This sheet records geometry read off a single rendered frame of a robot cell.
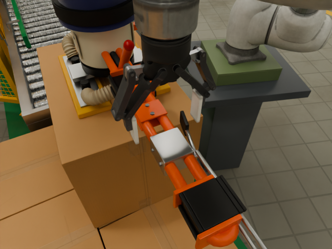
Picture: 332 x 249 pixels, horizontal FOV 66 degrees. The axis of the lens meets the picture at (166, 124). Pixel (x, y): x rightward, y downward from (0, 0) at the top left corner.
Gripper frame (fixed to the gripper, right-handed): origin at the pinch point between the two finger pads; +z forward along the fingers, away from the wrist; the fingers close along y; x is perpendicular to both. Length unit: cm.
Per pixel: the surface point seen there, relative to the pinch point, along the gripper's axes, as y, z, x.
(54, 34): 13, 54, -162
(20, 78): 39, 49, -109
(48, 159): 33, 54, -49
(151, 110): 1.1, 0.1, -5.0
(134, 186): 6.3, 36.4, -10.6
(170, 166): 3.5, 0.5, 9.1
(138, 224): 8, 54, -6
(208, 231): 3.9, -0.9, 22.3
